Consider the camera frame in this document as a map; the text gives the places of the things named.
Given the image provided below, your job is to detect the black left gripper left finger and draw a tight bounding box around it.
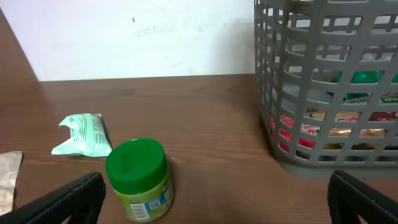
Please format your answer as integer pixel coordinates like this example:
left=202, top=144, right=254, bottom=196
left=1, top=172, right=106, bottom=224

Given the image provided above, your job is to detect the green lid glass jar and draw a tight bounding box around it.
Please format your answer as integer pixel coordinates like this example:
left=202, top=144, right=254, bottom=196
left=105, top=138, right=174, bottom=222

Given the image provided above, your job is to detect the small white mint packet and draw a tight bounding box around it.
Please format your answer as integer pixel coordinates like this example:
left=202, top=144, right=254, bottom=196
left=51, top=113, right=112, bottom=157

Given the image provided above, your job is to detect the grey plastic slotted basket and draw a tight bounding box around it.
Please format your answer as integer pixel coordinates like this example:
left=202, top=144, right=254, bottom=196
left=254, top=0, right=397, bottom=179

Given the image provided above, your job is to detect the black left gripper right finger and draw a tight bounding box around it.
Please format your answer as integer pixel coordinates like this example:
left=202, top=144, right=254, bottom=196
left=327, top=170, right=397, bottom=224

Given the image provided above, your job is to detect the green coffee sachet bag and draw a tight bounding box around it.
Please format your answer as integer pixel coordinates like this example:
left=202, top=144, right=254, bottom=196
left=343, top=71, right=397, bottom=104

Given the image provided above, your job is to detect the red spaghetti pasta packet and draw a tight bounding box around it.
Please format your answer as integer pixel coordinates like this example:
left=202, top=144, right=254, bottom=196
left=280, top=111, right=397, bottom=151

